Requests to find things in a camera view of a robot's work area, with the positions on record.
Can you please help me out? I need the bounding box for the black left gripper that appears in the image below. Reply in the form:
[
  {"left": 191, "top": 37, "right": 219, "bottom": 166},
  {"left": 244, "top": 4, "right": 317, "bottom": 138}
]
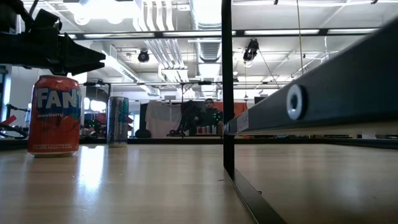
[{"left": 18, "top": 29, "right": 106, "bottom": 77}]

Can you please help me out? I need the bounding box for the red Fanta strawberry can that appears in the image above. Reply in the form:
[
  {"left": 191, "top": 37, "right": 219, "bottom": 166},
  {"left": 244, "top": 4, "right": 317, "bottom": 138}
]
[{"left": 27, "top": 75, "right": 83, "bottom": 159}]

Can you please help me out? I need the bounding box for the slim teal patterned can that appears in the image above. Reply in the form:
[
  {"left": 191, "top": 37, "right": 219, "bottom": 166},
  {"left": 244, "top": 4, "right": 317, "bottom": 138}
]
[{"left": 106, "top": 96, "right": 130, "bottom": 148}]

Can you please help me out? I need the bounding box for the red angled bar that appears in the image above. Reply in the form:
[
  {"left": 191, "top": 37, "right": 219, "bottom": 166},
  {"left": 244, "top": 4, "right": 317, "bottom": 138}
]
[{"left": 1, "top": 114, "right": 18, "bottom": 127}]

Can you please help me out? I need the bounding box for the black floor stand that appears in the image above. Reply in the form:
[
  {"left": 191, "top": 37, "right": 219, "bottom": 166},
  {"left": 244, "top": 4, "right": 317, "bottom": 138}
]
[{"left": 136, "top": 102, "right": 152, "bottom": 139}]

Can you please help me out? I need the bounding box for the white hanging cloth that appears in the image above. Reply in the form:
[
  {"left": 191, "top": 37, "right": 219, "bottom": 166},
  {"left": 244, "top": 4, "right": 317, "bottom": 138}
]
[{"left": 145, "top": 101, "right": 184, "bottom": 139}]

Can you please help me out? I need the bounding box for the person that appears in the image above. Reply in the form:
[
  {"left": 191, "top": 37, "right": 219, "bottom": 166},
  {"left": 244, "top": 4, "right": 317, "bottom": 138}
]
[{"left": 194, "top": 98, "right": 224, "bottom": 136}]

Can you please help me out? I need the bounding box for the orange panel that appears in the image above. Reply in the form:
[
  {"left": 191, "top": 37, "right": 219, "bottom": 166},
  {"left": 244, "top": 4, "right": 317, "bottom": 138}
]
[{"left": 214, "top": 101, "right": 249, "bottom": 119}]

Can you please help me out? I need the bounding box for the white paper label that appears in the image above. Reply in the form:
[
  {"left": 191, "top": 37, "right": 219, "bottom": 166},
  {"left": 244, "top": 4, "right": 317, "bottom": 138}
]
[{"left": 236, "top": 110, "right": 249, "bottom": 133}]

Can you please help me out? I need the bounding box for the white round bolt washer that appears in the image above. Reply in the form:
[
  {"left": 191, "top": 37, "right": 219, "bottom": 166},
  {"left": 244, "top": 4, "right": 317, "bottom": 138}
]
[{"left": 285, "top": 83, "right": 307, "bottom": 121}]

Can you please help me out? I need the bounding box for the black round ceiling camera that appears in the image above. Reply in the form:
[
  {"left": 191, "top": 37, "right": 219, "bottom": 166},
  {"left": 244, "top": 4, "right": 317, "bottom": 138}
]
[{"left": 137, "top": 49, "right": 150, "bottom": 63}]

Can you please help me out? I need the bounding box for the black cable loop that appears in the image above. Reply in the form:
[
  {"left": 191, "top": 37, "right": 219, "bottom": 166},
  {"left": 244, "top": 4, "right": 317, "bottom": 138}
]
[{"left": 0, "top": 123, "right": 29, "bottom": 140}]

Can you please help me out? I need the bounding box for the black aluminium rig frame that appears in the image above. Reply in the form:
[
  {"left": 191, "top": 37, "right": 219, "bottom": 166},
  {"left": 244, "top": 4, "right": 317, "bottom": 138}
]
[{"left": 0, "top": 27, "right": 398, "bottom": 152}]

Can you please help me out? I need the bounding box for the black overhead camera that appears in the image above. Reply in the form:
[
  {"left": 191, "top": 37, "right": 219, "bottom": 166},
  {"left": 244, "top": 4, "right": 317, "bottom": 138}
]
[{"left": 242, "top": 38, "right": 261, "bottom": 62}]

